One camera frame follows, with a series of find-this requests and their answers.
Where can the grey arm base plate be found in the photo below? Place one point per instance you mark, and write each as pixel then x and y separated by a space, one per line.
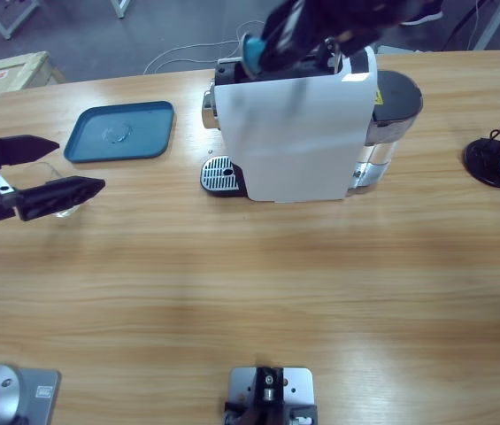
pixel 41 391

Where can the teal coffee capsule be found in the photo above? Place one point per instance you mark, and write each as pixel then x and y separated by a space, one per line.
pixel 254 55

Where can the black white sneaker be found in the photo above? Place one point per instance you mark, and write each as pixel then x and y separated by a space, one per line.
pixel 426 17

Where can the white metal table frame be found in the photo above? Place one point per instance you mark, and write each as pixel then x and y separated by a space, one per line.
pixel 5 31
pixel 121 11

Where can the centre metal mount plate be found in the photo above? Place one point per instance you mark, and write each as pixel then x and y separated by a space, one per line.
pixel 269 389

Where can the white metal table leg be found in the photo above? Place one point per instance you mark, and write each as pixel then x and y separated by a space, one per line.
pixel 490 26

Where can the wooden crate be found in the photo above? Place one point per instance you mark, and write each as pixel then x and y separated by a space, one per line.
pixel 15 73

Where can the clear drinking glass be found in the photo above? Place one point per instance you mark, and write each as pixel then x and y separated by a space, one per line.
pixel 49 171

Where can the teal plastic tray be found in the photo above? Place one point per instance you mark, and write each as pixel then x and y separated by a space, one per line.
pixel 143 141

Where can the black desk lamp base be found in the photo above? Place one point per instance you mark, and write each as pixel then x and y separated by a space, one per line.
pixel 488 170

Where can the white capsule coffee machine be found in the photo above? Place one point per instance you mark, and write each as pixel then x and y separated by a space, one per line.
pixel 294 141

